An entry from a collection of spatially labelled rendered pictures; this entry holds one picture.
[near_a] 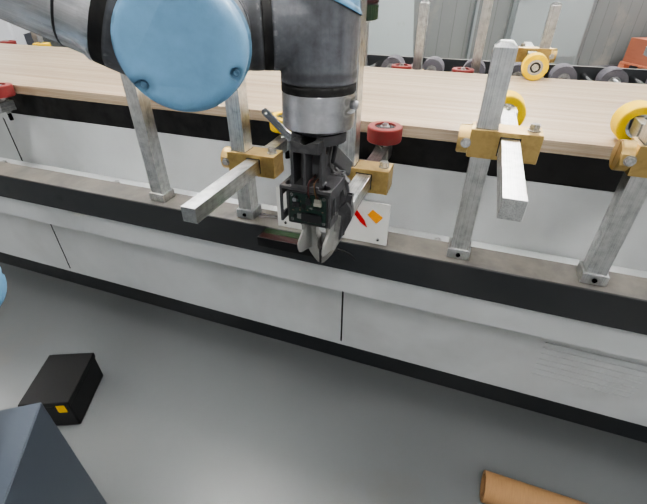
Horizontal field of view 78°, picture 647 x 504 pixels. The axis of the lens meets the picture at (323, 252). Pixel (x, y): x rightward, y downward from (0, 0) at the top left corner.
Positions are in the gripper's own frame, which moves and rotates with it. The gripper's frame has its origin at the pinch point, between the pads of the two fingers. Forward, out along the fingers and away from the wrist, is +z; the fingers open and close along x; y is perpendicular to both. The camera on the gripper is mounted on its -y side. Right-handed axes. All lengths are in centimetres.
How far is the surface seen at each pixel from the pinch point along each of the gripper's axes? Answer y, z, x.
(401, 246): -25.5, 11.8, 9.0
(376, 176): -24.0, -4.0, 2.5
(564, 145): -46, -8, 38
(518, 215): -0.2, -11.4, 25.9
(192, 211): -0.1, -2.6, -24.1
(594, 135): -52, -9, 44
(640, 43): -712, 21, 223
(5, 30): -236, -4, -391
